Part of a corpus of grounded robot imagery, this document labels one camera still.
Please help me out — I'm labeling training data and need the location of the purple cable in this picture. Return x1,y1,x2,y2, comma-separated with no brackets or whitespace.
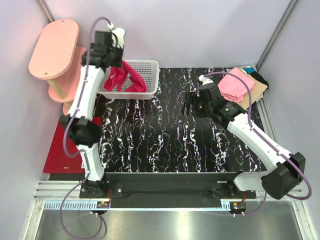
199,71,313,216
58,16,113,238

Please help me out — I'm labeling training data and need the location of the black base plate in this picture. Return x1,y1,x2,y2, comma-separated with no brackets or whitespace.
79,172,256,199

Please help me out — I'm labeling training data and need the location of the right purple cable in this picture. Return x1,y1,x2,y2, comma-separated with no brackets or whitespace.
199,71,313,216

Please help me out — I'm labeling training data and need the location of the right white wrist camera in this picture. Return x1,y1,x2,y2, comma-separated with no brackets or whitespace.
198,75,213,86

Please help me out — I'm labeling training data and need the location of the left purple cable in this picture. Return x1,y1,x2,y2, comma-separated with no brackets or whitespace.
58,16,113,238

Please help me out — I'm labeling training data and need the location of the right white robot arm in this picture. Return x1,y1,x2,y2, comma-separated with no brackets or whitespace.
181,83,306,200

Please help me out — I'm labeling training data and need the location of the white plastic basket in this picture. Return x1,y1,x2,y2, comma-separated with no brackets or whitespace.
97,60,160,100

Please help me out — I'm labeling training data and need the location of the pink three-tier shelf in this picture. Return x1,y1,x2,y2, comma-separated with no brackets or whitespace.
28,19,87,115

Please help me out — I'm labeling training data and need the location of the red box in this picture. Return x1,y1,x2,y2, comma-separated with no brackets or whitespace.
42,115,103,174

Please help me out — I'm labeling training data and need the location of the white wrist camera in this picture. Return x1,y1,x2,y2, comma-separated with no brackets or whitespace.
108,23,126,49
198,75,213,86

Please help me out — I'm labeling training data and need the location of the magenta t shirt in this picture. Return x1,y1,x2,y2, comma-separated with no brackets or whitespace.
103,60,147,93

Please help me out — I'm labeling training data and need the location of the folded beige t shirt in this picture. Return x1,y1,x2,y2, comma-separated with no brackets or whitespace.
238,75,268,110

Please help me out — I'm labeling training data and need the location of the folded black t shirt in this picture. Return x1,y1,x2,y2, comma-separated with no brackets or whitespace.
249,71,270,89

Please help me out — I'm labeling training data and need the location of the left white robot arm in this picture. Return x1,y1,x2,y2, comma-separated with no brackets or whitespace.
59,28,125,198

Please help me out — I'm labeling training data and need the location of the black marble pattern mat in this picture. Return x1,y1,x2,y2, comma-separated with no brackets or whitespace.
94,67,266,173

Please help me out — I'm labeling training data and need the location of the folded pink t shirt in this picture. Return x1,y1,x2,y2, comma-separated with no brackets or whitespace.
218,67,255,103

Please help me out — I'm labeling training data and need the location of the aluminium rail frame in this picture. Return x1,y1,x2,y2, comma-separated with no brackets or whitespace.
24,99,318,240

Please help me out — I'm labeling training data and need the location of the folded blue white garment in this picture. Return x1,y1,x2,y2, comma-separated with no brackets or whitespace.
241,66,256,75

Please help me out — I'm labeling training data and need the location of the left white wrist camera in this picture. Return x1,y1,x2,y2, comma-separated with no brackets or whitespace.
108,23,126,49

